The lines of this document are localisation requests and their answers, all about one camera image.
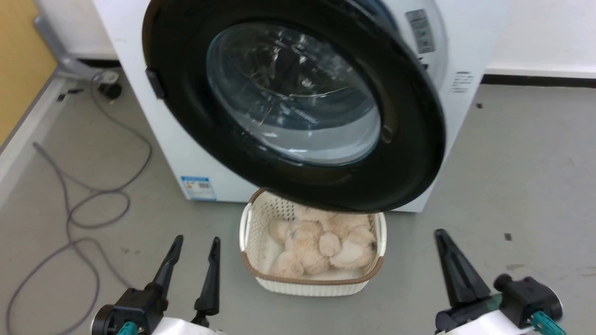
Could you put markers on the beige plush teddy toy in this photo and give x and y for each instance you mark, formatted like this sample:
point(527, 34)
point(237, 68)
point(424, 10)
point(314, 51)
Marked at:
point(321, 244)

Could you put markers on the blue energy label sticker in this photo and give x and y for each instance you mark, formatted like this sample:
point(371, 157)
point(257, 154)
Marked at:
point(199, 188)

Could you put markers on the black round glass washer door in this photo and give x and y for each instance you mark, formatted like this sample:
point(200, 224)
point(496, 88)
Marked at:
point(409, 153)

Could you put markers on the white front-load washing machine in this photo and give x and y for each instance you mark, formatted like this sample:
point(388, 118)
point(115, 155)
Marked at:
point(186, 139)

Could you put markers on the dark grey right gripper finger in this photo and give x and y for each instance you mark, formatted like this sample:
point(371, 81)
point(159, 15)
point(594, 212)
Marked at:
point(458, 274)

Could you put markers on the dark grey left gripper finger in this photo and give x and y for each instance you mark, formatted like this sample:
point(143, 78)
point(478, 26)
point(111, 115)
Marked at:
point(170, 265)
point(210, 284)

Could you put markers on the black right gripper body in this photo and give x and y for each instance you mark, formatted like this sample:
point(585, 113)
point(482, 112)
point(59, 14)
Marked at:
point(526, 298)

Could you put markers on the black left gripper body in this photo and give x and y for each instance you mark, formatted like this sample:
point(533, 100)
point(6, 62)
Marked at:
point(137, 307)

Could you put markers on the black caster wheel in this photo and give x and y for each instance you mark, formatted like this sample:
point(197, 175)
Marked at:
point(111, 90)

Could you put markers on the grey metal stand leg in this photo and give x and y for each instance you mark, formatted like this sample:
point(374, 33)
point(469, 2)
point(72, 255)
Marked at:
point(60, 51)

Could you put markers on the grey info label sticker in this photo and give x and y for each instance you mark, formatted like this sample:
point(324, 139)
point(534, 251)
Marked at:
point(420, 31)

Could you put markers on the white woven laundry basket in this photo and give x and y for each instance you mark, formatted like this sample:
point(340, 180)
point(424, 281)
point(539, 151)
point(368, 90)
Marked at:
point(253, 237)

